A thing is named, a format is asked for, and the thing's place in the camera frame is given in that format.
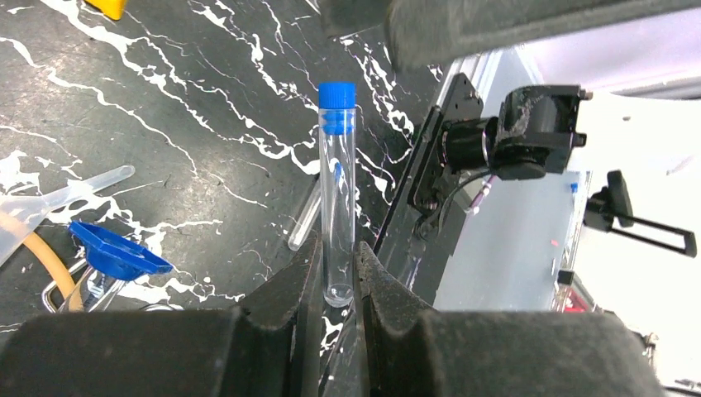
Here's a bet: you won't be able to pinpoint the graduated cylinder blue base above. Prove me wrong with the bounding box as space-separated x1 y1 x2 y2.
58 222 173 313

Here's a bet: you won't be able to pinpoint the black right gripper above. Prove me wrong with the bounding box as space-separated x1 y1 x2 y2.
317 0 700 69

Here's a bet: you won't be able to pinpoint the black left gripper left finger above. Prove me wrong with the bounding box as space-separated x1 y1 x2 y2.
1 234 322 396

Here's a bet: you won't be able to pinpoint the blue capped test tube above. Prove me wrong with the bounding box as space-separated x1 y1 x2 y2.
318 82 356 308

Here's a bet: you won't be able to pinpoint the clear plastic funnel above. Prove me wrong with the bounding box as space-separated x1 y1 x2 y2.
1 165 136 265

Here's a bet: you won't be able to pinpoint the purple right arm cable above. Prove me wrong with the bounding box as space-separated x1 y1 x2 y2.
468 175 497 212

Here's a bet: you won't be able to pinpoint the black phone holder clamp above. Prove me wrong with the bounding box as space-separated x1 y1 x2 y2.
583 170 698 258

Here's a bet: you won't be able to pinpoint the metal crucible tongs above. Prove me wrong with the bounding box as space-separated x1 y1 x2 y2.
41 259 126 313

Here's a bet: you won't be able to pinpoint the yellow test tube rack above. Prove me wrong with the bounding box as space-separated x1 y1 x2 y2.
85 0 127 21

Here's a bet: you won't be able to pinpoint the tan rubber tube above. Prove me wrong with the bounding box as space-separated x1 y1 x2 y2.
1 213 83 312

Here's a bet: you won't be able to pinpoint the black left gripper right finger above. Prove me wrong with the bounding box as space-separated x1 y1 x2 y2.
355 242 664 396

